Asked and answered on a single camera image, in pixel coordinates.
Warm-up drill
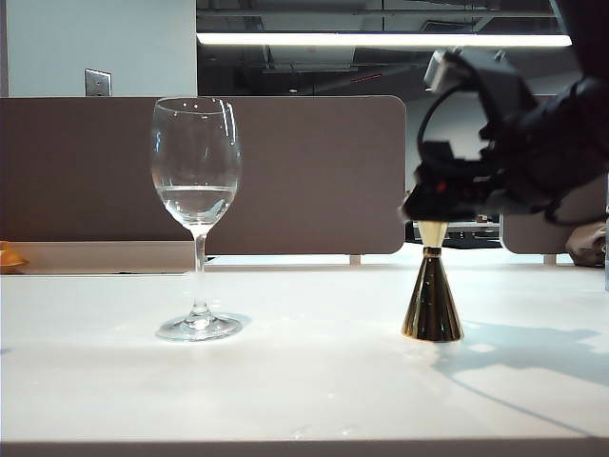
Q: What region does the brown crumpled bag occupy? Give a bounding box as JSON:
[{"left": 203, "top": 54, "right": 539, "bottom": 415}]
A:
[{"left": 565, "top": 224, "right": 609, "bottom": 268}]

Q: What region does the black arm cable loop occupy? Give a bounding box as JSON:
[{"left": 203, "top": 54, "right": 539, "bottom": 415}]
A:
[{"left": 540, "top": 173, "right": 609, "bottom": 229}]

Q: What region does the black camera cable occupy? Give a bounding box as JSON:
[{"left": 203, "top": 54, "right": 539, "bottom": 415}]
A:
[{"left": 417, "top": 83, "right": 477, "bottom": 168}]

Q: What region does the long white ceiling light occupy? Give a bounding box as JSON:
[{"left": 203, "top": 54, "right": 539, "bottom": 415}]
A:
[{"left": 196, "top": 31, "right": 573, "bottom": 48}]

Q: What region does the orange object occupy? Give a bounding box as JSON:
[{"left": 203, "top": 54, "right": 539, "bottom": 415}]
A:
[{"left": 0, "top": 240, "right": 28, "bottom": 273}]

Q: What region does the grey wall switch plate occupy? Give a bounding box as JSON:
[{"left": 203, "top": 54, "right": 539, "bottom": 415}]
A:
[{"left": 84, "top": 68, "right": 113, "bottom": 97}]

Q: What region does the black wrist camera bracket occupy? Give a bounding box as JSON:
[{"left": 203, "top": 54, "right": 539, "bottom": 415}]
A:
[{"left": 456, "top": 47, "right": 537, "bottom": 128}]

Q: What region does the wide brown desk divider panel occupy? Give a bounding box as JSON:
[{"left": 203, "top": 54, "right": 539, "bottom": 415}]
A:
[{"left": 0, "top": 94, "right": 408, "bottom": 256}]

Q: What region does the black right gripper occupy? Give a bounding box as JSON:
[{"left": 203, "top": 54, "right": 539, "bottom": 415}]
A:
[{"left": 399, "top": 128, "right": 520, "bottom": 223}]

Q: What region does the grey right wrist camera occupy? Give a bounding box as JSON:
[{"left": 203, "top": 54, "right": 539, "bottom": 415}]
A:
[{"left": 424, "top": 49, "right": 459, "bottom": 92}]

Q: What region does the clear stemmed wine glass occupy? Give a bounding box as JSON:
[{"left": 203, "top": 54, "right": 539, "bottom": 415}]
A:
[{"left": 150, "top": 96, "right": 244, "bottom": 343}]

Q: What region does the gold double cone jigger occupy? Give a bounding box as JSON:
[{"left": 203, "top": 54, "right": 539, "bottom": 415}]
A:
[{"left": 401, "top": 218, "right": 465, "bottom": 344}]

